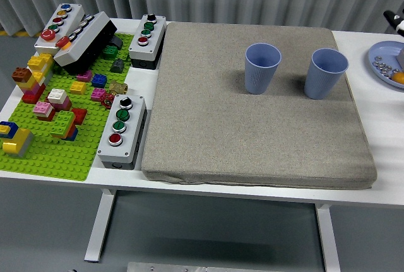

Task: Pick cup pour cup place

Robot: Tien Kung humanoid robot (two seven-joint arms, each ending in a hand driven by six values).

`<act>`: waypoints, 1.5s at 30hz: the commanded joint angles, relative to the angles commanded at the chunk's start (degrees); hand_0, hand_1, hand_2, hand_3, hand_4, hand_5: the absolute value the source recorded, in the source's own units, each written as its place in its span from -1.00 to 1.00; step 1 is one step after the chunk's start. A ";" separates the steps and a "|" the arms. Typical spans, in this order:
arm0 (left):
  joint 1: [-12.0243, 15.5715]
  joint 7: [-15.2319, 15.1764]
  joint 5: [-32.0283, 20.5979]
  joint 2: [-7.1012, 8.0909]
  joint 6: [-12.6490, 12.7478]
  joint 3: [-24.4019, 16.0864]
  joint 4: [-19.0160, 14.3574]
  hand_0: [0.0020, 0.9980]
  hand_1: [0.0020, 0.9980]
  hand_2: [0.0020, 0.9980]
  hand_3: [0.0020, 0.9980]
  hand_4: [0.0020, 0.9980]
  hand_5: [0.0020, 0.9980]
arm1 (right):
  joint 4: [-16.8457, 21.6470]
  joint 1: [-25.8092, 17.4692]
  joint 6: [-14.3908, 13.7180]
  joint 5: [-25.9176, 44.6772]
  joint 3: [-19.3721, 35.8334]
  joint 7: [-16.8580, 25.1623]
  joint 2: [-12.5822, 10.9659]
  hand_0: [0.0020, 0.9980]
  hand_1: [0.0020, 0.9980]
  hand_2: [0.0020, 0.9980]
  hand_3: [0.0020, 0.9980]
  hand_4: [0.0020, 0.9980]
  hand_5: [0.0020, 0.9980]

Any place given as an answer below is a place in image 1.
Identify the yellow and grey brick stack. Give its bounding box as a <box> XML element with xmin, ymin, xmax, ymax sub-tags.
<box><xmin>2</xmin><ymin>127</ymin><xmax>35</xmax><ymax>158</ymax></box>

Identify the blue toy brick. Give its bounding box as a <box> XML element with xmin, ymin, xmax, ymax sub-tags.
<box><xmin>91</xmin><ymin>73</ymin><xmax>108</xmax><ymax>89</ymax></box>

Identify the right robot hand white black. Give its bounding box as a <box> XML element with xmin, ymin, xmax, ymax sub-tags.
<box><xmin>383</xmin><ymin>9</ymin><xmax>404</xmax><ymax>36</ymax></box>

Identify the grey control box black base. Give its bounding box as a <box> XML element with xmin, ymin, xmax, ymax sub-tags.
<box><xmin>53</xmin><ymin>11</ymin><xmax>118</xmax><ymax>75</ymax></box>

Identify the dark grey sloped brick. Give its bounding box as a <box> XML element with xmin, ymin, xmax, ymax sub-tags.
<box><xmin>109</xmin><ymin>58</ymin><xmax>126</xmax><ymax>73</ymax></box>

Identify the pink-topped red brick stack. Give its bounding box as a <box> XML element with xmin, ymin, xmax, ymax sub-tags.
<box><xmin>33</xmin><ymin>101</ymin><xmax>57</xmax><ymax>122</ymax></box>

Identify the white-topped pink brick stack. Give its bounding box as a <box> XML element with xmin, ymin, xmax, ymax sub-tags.
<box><xmin>47</xmin><ymin>88</ymin><xmax>73</xmax><ymax>112</ymax></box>

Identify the blue plate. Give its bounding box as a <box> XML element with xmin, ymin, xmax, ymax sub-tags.
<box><xmin>368</xmin><ymin>40</ymin><xmax>404</xmax><ymax>89</ymax></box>

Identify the red toy brick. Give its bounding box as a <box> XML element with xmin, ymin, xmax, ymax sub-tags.
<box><xmin>71</xmin><ymin>107</ymin><xmax>88</xmax><ymax>125</ymax></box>

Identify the blue and yellow brick stack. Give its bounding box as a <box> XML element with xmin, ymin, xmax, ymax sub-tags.
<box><xmin>0</xmin><ymin>121</ymin><xmax>19</xmax><ymax>139</ymax></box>

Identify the green-topped brick stack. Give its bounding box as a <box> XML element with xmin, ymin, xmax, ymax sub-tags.
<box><xmin>50</xmin><ymin>110</ymin><xmax>79</xmax><ymax>142</ymax></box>

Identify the yellow and white brick stack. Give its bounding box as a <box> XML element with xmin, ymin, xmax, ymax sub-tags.
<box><xmin>27</xmin><ymin>52</ymin><xmax>54</xmax><ymax>87</ymax></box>

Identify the grey four-button control box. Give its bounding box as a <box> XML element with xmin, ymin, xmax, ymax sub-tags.
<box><xmin>128</xmin><ymin>14</ymin><xmax>167</xmax><ymax>71</ymax></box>
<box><xmin>97</xmin><ymin>94</ymin><xmax>148</xmax><ymax>170</ymax></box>

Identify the grey five-button control box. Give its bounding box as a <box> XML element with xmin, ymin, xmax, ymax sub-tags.
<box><xmin>33</xmin><ymin>3</ymin><xmax>86</xmax><ymax>57</ymax></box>

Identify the blue ribbed plastic cup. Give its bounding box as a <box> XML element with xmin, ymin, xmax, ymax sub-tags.
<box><xmin>245</xmin><ymin>42</ymin><xmax>282</xmax><ymax>95</ymax></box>
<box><xmin>304</xmin><ymin>48</ymin><xmax>350</xmax><ymax>100</ymax></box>

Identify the brown-topped brick stack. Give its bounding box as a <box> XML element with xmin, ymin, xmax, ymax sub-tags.
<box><xmin>11</xmin><ymin>67</ymin><xmax>47</xmax><ymax>104</ymax></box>

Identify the white table leg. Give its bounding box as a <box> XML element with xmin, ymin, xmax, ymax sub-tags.
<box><xmin>314</xmin><ymin>204</ymin><xmax>342</xmax><ymax>272</ymax></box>
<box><xmin>83</xmin><ymin>189</ymin><xmax>116</xmax><ymax>263</ymax></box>

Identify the green toy brick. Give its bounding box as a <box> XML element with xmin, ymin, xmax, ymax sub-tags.
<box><xmin>102</xmin><ymin>45</ymin><xmax>119</xmax><ymax>60</ymax></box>

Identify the black curved toy piece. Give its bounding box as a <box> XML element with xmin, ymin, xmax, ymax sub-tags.
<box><xmin>109</xmin><ymin>35</ymin><xmax>124</xmax><ymax>50</ymax></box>

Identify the magenta toy brick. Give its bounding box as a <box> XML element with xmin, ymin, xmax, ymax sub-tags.
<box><xmin>90</xmin><ymin>88</ymin><xmax>107</xmax><ymax>102</ymax></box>
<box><xmin>76</xmin><ymin>69</ymin><xmax>93</xmax><ymax>83</ymax></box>

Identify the grey-brown fabric mat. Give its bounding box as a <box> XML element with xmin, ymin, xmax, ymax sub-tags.
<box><xmin>141</xmin><ymin>21</ymin><xmax>377</xmax><ymax>190</ymax></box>

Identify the green studded baseplate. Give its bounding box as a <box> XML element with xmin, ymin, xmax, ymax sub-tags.
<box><xmin>0</xmin><ymin>33</ymin><xmax>135</xmax><ymax>182</ymax></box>

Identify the brass valve red handle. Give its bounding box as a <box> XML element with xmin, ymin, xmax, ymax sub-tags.
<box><xmin>101</xmin><ymin>80</ymin><xmax>129</xmax><ymax>108</ymax></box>

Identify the yellow toy brick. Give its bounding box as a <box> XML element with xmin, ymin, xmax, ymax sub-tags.
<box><xmin>69</xmin><ymin>81</ymin><xmax>87</xmax><ymax>95</ymax></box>

